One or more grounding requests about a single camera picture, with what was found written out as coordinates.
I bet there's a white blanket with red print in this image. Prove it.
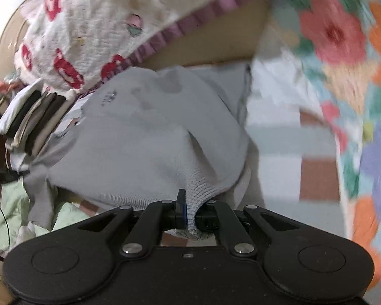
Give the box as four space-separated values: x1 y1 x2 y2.
14 0 271 95

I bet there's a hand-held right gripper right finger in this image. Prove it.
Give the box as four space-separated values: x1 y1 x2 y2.
195 200 301 258

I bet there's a stack of folded clothes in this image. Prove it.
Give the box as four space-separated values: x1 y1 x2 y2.
0 81 83 157

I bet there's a grey knit sweater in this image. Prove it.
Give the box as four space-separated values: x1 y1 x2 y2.
24 65 253 242

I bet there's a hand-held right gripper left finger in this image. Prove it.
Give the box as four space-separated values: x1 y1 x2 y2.
78 190 187 259

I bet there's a floral patterned blanket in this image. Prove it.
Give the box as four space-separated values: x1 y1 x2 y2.
240 0 381 305

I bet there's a light green cloth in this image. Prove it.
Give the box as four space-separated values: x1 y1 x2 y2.
0 180 94 255

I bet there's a checkered bed sheet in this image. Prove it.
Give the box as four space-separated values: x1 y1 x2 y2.
232 51 353 239

